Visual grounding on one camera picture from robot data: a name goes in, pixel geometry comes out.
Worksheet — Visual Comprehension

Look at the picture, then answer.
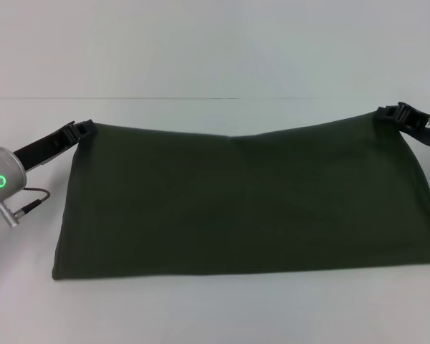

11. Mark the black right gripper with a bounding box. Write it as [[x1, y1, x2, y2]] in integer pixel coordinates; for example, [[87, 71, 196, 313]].
[[375, 101, 430, 148]]

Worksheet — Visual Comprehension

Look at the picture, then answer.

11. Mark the dark green shirt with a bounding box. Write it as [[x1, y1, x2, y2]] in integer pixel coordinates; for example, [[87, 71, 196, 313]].
[[51, 112, 430, 282]]

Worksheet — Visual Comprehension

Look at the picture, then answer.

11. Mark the thin black cable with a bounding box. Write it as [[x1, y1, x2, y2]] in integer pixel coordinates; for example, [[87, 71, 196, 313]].
[[21, 188, 52, 209]]

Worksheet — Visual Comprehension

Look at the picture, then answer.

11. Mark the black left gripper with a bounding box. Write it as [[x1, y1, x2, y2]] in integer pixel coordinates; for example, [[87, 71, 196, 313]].
[[12, 120, 96, 170]]

